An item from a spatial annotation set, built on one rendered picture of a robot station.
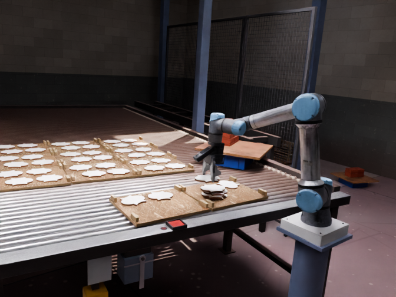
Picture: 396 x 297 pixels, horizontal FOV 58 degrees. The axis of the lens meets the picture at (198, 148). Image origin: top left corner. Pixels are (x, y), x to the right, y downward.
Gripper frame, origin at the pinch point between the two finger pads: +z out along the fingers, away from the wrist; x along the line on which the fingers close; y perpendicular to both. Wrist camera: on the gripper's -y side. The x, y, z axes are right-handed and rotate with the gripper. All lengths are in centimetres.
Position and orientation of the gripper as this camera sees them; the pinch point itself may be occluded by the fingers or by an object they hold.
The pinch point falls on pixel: (207, 178)
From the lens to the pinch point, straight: 194.2
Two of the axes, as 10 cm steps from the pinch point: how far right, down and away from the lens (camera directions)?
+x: -4.3, -2.3, 8.7
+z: -1.0, 9.7, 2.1
